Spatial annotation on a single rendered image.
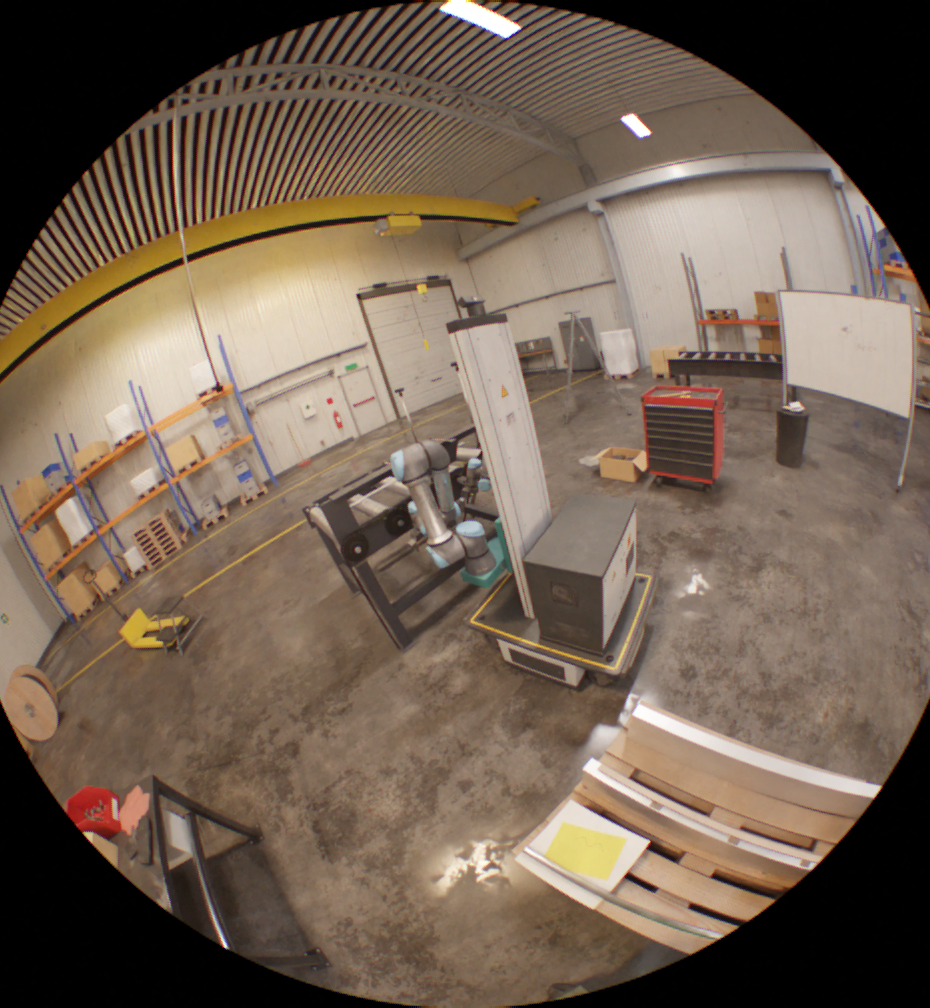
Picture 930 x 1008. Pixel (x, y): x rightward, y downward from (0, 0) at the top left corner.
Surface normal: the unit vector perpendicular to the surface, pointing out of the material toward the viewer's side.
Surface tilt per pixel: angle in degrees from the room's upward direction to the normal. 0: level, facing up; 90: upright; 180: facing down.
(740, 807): 0
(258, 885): 0
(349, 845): 0
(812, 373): 90
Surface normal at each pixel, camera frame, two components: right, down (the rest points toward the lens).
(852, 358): -0.92, 0.36
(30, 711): 0.90, -0.07
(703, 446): -0.73, 0.48
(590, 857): -0.27, -0.86
